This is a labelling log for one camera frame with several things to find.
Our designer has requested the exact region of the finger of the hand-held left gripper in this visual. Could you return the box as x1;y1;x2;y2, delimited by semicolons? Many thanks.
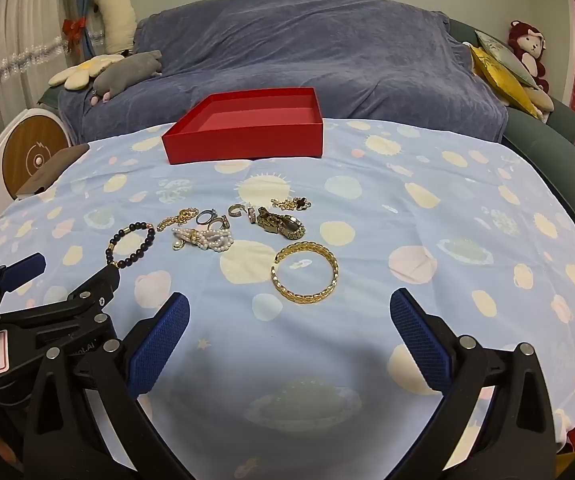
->
0;253;47;312
0;265;121;333

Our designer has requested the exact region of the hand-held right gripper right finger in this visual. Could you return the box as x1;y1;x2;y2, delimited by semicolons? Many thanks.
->
390;287;556;480

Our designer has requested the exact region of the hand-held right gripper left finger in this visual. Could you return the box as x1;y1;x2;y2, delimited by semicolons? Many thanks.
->
22;292;191;480

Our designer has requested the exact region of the black bead bracelet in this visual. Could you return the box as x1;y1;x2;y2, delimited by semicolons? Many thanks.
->
106;221;156;268

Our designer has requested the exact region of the gold chain necklace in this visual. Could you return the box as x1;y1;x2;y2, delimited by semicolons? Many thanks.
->
157;208;198;231

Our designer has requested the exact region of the white pearl bracelet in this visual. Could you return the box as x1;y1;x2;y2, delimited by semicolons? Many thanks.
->
171;227;234;253

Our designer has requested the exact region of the gold chain bangle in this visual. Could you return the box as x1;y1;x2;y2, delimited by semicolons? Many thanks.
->
270;241;339;303

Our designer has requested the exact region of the gold wristwatch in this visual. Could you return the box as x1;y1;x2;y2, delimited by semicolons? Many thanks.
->
256;206;307;240

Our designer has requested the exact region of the gold clover chain bracelet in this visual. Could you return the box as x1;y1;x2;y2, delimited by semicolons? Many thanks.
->
270;197;313;212

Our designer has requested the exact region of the red cardboard box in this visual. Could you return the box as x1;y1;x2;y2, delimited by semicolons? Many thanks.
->
161;87;324;166

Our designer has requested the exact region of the light blue planet-print cloth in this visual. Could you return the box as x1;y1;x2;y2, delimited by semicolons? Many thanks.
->
0;119;575;480

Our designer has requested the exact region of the white round wooden-faced appliance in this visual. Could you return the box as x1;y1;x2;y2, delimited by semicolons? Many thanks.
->
0;105;70;221

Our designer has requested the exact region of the flower-shaped pillow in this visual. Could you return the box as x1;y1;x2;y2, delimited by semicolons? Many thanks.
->
48;54;127;92

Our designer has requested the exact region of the green sofa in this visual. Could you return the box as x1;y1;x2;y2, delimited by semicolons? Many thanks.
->
447;19;575;251

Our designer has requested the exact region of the grey plush animal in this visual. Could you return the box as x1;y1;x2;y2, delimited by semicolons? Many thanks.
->
91;50;164;106

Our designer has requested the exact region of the red ribbon bow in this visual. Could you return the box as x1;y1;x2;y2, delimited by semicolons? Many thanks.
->
62;16;88;41

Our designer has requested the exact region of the white curtain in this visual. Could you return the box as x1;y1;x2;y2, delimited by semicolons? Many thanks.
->
0;0;75;106

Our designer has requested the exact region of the cream plush toy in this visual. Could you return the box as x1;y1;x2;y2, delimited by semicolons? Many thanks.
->
526;87;555;122

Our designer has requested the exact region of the cream plush animal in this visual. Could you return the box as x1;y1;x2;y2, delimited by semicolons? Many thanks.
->
90;0;138;56

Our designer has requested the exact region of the gold satin pillow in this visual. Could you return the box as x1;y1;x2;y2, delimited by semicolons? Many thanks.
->
469;45;541;118

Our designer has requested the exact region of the grey-green pillow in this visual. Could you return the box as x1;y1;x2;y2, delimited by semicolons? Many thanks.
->
475;30;538;88

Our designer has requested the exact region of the blue sofa blanket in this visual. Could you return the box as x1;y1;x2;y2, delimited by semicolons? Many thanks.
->
57;0;511;143

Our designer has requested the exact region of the red monkey plush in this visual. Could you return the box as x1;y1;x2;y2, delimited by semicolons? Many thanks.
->
507;20;551;93

